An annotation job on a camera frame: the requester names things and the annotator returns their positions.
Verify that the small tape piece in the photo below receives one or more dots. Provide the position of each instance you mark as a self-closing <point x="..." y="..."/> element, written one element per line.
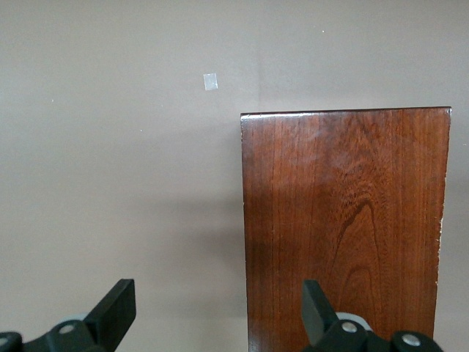
<point x="211" y="81"/>

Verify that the dark brown wooden cabinet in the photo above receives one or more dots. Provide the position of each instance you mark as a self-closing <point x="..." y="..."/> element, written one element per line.
<point x="348" y="201"/>

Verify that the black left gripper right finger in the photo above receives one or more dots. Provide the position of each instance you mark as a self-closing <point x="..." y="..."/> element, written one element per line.
<point x="318" y="322"/>

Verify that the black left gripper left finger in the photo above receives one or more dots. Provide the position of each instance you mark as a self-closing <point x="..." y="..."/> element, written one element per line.
<point x="110" y="319"/>

